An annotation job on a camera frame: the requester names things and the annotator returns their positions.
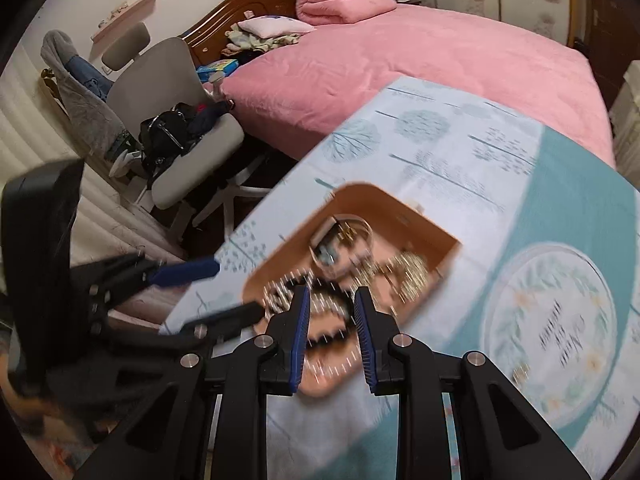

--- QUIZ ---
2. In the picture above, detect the black bead bracelet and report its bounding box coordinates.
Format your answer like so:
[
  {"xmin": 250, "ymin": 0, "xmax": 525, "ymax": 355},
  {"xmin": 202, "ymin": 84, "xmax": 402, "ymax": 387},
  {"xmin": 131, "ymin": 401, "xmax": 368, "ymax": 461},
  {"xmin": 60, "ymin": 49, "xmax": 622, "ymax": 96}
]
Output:
[{"xmin": 284, "ymin": 268, "xmax": 356, "ymax": 356}]

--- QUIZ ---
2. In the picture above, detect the pearl bow hair clip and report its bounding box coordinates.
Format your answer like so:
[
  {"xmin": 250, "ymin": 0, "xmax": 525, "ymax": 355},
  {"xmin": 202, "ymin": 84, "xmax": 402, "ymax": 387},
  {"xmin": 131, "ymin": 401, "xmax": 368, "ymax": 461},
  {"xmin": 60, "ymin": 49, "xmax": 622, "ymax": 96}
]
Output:
[{"xmin": 262, "ymin": 278, "xmax": 299, "ymax": 321}]

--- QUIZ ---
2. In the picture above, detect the gold leaf hair comb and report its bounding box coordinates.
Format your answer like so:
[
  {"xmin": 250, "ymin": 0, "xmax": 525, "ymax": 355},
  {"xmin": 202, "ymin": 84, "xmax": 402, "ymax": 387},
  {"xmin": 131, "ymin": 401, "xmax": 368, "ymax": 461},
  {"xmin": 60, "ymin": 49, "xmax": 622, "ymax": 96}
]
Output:
[{"xmin": 363, "ymin": 252, "xmax": 431, "ymax": 304}]

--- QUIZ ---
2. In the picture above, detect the peach cardboard jewelry box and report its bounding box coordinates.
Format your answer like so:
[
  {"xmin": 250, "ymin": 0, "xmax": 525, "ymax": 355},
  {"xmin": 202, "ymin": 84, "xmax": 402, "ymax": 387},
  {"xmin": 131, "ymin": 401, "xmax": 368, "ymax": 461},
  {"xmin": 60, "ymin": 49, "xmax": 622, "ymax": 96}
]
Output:
[{"xmin": 242, "ymin": 183, "xmax": 461, "ymax": 398}]

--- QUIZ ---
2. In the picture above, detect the grey office chair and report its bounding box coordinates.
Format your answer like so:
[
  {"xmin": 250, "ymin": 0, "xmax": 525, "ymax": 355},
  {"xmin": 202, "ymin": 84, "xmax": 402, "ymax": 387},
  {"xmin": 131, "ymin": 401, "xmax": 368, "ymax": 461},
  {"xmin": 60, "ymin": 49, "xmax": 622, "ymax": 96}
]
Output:
[{"xmin": 102, "ymin": 22, "xmax": 274, "ymax": 240}]

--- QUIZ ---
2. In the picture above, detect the black bag on chair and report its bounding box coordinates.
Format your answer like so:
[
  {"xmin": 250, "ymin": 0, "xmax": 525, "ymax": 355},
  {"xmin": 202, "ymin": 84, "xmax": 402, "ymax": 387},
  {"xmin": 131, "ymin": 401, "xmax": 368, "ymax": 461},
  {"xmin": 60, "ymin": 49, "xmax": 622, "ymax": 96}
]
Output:
[{"xmin": 139, "ymin": 100, "xmax": 235, "ymax": 181}]

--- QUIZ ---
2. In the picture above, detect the teal floral tablecloth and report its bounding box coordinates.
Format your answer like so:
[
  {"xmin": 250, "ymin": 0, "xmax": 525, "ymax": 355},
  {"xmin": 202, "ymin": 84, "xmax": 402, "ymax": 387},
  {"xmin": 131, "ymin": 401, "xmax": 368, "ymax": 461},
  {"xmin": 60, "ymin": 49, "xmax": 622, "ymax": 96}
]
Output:
[{"xmin": 163, "ymin": 77, "xmax": 639, "ymax": 479}]

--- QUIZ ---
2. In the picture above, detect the pink bed blanket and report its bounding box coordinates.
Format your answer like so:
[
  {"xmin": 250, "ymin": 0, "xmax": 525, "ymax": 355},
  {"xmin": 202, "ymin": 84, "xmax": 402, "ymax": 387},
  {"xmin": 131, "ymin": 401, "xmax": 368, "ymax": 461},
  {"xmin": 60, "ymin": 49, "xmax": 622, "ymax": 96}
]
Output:
[{"xmin": 221, "ymin": 4, "xmax": 615, "ymax": 165}]

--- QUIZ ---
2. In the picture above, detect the wooden headboard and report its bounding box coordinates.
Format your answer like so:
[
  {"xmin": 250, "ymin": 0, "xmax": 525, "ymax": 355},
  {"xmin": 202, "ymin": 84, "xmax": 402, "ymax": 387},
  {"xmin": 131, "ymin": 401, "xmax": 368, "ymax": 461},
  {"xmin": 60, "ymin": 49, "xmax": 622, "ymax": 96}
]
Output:
[{"xmin": 181, "ymin": 0, "xmax": 296, "ymax": 66}]

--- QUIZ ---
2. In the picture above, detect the white pink pillow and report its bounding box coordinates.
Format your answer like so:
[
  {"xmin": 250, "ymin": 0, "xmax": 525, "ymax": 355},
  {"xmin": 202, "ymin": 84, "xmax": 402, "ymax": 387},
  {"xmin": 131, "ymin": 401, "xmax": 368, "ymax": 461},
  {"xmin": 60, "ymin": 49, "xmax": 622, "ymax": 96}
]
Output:
[{"xmin": 238, "ymin": 15, "xmax": 316, "ymax": 39}]

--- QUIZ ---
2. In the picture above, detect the cream ruffled cover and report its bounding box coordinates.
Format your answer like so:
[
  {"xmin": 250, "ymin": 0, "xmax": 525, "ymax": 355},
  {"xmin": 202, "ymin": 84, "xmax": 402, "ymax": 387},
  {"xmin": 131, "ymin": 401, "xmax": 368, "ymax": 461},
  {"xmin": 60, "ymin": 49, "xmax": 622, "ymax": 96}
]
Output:
[{"xmin": 608, "ymin": 60, "xmax": 640, "ymax": 188}]

